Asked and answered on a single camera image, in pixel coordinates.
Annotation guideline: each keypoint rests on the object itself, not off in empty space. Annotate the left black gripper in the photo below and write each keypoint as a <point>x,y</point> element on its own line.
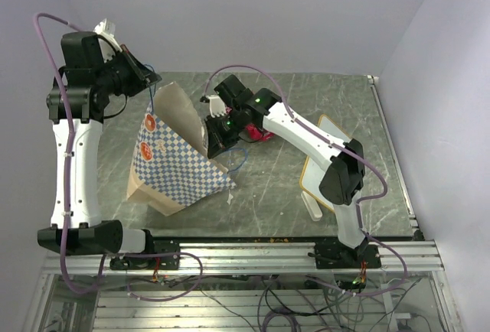
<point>142,74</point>

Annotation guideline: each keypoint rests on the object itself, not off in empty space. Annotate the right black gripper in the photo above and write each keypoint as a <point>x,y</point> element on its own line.
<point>217,142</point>

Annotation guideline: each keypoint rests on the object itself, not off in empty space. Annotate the pink snack bag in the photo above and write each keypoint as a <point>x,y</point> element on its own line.
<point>252,134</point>

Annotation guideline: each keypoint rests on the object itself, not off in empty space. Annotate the checkered paper bag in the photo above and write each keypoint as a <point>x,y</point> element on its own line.
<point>170,169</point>

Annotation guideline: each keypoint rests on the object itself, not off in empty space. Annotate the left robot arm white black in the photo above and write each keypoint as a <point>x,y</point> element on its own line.
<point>96,68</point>

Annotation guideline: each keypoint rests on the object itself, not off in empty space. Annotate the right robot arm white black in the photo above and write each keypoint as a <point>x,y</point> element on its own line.
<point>233,107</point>

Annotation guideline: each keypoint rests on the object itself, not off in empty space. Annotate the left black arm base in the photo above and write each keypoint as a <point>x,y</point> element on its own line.
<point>165,255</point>

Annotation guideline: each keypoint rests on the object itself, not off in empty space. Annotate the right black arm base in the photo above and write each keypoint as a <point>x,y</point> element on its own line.
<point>332,254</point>

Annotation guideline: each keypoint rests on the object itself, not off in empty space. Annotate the white whiteboard eraser marker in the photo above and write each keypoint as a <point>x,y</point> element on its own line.
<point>312,206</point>

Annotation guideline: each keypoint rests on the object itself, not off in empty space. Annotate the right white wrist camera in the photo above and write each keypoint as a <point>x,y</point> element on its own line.
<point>217,107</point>

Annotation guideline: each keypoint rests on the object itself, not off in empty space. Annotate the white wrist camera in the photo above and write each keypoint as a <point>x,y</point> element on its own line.
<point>217,107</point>
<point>105,30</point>

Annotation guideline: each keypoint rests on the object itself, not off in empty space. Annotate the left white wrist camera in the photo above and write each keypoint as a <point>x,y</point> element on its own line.
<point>105,30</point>

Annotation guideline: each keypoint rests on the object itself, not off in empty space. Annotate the small whiteboard yellow frame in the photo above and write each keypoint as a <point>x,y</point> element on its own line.
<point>312,174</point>

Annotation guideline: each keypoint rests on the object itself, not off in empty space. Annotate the aluminium frame rail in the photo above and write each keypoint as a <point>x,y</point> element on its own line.
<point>258,259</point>

